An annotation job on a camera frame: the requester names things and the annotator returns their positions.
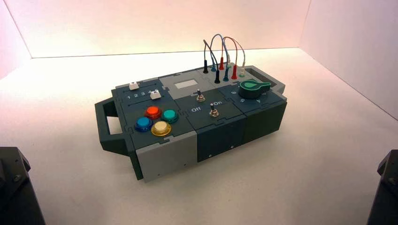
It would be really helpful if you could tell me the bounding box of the red round push button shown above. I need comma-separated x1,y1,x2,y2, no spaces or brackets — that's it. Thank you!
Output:
144,106,162,120

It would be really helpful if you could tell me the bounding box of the white jumper cable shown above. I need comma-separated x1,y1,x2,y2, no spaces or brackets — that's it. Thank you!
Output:
227,38,246,78

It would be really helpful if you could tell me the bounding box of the red jumper cable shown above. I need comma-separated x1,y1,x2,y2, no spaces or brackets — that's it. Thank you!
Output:
219,37,238,80

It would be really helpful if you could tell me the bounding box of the yellow round push button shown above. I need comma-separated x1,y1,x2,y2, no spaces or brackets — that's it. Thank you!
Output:
151,121,172,137

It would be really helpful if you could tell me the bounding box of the green round push button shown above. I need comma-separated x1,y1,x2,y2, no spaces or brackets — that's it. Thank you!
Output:
161,109,179,124

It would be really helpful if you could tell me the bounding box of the blue round push button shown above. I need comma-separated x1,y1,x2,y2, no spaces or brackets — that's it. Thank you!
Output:
134,116,153,133

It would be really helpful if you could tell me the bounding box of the blue jumper cable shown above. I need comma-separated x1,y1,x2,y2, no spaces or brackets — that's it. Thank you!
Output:
210,33,230,83

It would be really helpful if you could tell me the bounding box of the dark teal grey control box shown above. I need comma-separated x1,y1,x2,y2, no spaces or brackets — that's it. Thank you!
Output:
94,65,288,183

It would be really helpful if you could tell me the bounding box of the green rotary knob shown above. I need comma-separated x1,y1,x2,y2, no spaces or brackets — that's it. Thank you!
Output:
238,80,271,100

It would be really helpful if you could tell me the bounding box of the black jumper cable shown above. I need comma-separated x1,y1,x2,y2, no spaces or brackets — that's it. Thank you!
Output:
203,39,221,84

